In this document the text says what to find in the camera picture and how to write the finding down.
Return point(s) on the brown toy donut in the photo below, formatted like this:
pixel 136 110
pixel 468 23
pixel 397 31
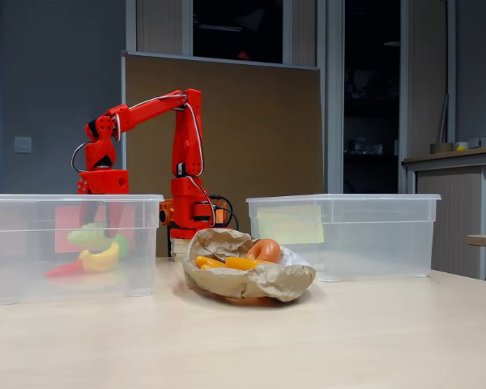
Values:
pixel 273 247

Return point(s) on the grey roller shutter cabinet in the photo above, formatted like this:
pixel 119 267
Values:
pixel 449 210

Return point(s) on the wooden base block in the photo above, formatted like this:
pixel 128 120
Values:
pixel 180 247

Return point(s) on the green toy apple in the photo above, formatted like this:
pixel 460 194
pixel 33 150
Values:
pixel 123 247

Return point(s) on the clear plastic bin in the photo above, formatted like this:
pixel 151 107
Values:
pixel 380 243
pixel 20 283

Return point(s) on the orange toy waffle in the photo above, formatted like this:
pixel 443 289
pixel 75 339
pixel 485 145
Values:
pixel 243 263

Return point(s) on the yellow-green paper label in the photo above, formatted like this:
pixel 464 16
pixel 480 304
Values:
pixel 287 223

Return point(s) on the orange toy croissant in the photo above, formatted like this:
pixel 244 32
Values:
pixel 208 262

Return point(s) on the red toy chili pepper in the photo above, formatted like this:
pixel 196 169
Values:
pixel 65 268

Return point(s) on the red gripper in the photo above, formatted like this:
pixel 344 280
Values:
pixel 105 182

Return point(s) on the yellow toy banana bunch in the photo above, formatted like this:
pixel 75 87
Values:
pixel 101 259

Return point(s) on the red robot arm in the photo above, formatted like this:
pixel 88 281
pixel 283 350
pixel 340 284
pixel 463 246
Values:
pixel 186 142

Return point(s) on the clear plastic film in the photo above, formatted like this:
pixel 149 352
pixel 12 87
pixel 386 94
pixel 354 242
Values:
pixel 293 257

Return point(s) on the white light switch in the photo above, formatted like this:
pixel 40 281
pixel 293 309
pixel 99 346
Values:
pixel 23 144

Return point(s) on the crumpled brown paper bag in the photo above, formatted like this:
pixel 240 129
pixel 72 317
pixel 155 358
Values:
pixel 247 283

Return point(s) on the brown cork pin board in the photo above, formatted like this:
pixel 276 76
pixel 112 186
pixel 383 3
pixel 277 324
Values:
pixel 267 142

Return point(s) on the small yellow object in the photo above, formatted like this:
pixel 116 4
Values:
pixel 461 147

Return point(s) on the light green toy grapes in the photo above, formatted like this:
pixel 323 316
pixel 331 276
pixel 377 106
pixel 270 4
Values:
pixel 85 239

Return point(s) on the dark window pane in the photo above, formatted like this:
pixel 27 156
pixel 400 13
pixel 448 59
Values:
pixel 235 28

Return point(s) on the pink paper label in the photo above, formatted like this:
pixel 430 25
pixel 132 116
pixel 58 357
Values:
pixel 66 215

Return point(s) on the dark glass door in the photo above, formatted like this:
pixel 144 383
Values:
pixel 370 101

